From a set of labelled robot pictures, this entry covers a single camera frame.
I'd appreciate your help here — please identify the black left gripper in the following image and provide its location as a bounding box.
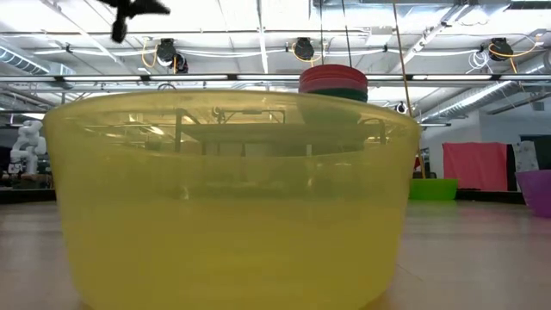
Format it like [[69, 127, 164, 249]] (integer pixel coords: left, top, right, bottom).
[[96, 0, 171, 44]]

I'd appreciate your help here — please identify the large red plastic bowl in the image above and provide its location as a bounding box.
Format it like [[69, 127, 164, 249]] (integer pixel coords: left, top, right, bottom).
[[299, 64, 369, 84]]

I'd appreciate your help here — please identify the teal plastic bowl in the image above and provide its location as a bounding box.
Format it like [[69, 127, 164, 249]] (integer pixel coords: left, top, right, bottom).
[[300, 88, 370, 126]]

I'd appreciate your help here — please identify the yellow plastic bowl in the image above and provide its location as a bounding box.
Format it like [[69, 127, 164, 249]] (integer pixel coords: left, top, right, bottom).
[[41, 88, 422, 310]]

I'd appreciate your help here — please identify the green plastic bowl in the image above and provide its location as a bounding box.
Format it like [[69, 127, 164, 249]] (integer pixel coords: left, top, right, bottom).
[[407, 177, 460, 202]]

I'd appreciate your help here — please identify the purple plastic bowl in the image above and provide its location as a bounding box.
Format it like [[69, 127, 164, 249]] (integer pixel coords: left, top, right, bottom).
[[515, 169, 551, 219]]

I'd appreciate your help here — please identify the wooden shelf with black legs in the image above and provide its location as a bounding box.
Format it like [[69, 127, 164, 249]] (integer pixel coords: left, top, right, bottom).
[[173, 107, 387, 156]]

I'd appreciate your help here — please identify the long ceiling light strip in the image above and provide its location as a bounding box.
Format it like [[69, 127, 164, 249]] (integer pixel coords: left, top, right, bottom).
[[0, 72, 551, 83]]

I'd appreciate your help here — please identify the white humanoid robot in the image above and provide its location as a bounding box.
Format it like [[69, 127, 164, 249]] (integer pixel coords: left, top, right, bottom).
[[9, 119, 48, 176]]

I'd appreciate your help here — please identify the reddish fabric screen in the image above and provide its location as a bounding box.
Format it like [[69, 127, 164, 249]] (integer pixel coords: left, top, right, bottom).
[[442, 141, 510, 192]]

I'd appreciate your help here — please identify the white patterned panel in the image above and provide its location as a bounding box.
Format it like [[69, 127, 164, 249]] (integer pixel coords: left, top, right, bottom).
[[511, 140, 541, 191]]

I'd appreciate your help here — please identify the black ceiling cable reel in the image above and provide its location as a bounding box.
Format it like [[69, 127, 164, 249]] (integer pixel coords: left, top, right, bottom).
[[141, 36, 190, 74], [487, 34, 544, 74], [290, 36, 324, 74]]

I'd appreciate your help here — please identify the silver ventilation duct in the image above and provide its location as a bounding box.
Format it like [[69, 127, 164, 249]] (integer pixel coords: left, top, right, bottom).
[[0, 46, 77, 77], [419, 49, 551, 124]]

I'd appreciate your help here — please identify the thin black hanging cable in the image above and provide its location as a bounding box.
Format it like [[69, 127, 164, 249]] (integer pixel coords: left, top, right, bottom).
[[319, 0, 325, 70]]

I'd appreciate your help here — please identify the black metal table frame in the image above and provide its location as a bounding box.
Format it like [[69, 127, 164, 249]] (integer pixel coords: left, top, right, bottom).
[[0, 187, 533, 205]]

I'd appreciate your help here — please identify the black cable with coil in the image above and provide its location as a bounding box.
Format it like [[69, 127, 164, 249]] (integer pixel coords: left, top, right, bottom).
[[341, 0, 355, 66]]

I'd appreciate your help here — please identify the yellow cable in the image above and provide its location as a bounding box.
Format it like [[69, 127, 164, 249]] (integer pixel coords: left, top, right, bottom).
[[392, 0, 427, 180]]

